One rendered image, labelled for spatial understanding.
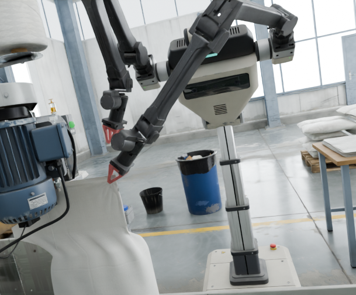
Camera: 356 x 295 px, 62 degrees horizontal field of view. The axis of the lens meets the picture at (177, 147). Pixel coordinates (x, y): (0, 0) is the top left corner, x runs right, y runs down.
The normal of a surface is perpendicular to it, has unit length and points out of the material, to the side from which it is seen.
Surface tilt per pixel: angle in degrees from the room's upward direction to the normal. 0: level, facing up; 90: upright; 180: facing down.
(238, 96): 130
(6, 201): 91
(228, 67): 40
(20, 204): 92
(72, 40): 90
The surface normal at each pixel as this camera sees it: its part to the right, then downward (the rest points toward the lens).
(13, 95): 0.80, -0.04
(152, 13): -0.18, 0.19
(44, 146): 0.23, 0.11
